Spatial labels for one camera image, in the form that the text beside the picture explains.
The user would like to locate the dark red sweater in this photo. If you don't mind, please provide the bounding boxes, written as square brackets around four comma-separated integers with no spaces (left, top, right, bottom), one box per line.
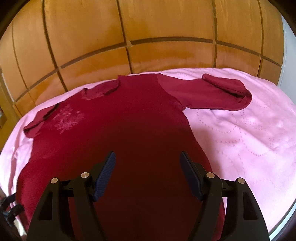
[16,74,252,240]

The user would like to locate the pink bed sheet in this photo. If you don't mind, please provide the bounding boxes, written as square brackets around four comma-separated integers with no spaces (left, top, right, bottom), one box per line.
[1,69,295,230]

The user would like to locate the wooden headboard panels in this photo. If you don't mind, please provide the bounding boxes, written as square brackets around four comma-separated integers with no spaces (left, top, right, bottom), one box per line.
[1,0,284,145]

